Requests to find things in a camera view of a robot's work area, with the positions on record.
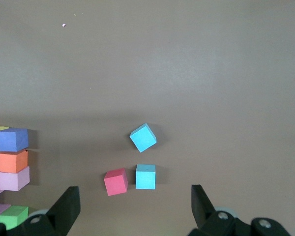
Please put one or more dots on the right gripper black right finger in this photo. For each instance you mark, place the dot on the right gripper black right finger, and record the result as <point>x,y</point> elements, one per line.
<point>204,216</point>

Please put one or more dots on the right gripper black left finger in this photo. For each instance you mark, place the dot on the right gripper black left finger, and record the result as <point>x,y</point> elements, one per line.
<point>64,214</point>

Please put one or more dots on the green foam cube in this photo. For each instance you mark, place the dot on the green foam cube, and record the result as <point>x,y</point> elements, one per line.
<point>13,216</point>

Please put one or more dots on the orange foam cube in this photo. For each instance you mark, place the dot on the orange foam cube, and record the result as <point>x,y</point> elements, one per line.
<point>11,162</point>

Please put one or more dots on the purple foam cube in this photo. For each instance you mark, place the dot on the purple foam cube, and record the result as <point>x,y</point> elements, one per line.
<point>12,140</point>

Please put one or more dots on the red foam cube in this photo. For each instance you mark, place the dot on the red foam cube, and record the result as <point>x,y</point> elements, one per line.
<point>115,183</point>

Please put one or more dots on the blue foam cube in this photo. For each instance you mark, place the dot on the blue foam cube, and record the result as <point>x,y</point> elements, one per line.
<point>143,138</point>
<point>145,178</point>

